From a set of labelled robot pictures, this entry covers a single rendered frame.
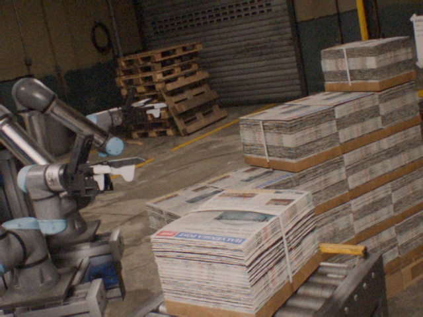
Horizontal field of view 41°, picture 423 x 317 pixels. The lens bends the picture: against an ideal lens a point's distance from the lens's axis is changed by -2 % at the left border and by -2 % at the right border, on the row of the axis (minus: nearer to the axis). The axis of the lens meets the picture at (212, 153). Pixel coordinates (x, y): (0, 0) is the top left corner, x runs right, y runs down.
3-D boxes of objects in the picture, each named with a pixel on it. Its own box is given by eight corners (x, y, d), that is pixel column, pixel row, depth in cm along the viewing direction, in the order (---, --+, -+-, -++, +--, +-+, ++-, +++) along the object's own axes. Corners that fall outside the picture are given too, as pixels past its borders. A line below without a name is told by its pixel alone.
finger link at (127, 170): (147, 177, 150) (112, 183, 149) (144, 155, 150) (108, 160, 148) (148, 179, 147) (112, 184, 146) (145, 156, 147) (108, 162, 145)
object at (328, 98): (282, 105, 291) (281, 103, 291) (323, 93, 305) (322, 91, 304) (332, 106, 259) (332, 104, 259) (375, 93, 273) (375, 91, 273)
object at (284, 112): (238, 119, 275) (237, 117, 275) (282, 105, 290) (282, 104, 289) (288, 122, 244) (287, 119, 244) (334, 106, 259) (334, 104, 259)
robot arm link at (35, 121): (46, 211, 234) (12, 81, 222) (39, 204, 247) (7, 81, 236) (74, 202, 239) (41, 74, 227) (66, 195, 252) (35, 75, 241)
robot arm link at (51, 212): (81, 221, 162) (72, 184, 159) (57, 236, 152) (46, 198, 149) (60, 222, 165) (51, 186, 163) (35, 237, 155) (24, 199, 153)
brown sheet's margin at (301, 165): (244, 164, 280) (242, 155, 279) (288, 148, 295) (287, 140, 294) (296, 172, 248) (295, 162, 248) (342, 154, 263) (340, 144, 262)
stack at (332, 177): (180, 363, 270) (142, 201, 252) (351, 271, 329) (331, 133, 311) (225, 398, 238) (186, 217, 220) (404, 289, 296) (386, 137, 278)
